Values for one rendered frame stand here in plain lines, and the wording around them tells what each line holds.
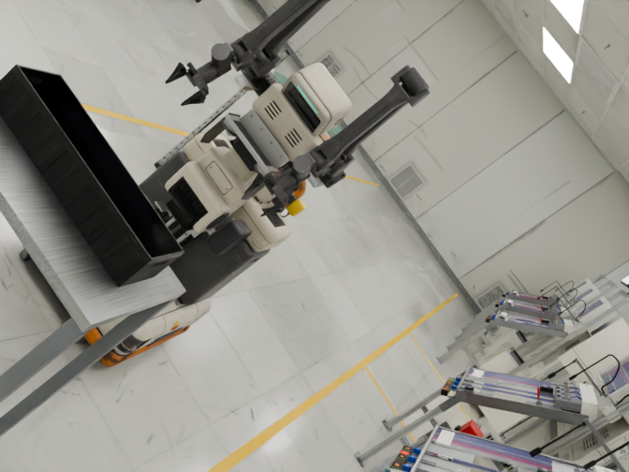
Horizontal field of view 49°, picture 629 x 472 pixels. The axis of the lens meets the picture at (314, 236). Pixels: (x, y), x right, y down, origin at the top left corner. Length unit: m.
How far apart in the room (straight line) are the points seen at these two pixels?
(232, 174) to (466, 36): 9.52
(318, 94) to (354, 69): 9.69
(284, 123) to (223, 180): 0.31
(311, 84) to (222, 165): 0.44
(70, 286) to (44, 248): 0.10
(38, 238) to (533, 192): 10.19
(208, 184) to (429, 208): 9.11
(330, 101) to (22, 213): 1.17
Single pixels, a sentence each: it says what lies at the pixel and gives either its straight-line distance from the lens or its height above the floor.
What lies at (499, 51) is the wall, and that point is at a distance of 11.72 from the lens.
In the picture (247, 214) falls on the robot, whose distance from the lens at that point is 2.78.
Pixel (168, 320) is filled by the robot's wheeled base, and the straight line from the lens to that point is 2.84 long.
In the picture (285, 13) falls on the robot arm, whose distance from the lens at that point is 2.27.
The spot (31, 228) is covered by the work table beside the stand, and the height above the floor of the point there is 0.80.
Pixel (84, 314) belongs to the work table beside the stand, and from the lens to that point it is 1.53.
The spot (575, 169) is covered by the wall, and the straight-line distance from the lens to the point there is 11.39.
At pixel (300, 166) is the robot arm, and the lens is 2.10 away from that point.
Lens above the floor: 1.64
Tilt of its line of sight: 15 degrees down
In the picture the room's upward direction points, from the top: 53 degrees clockwise
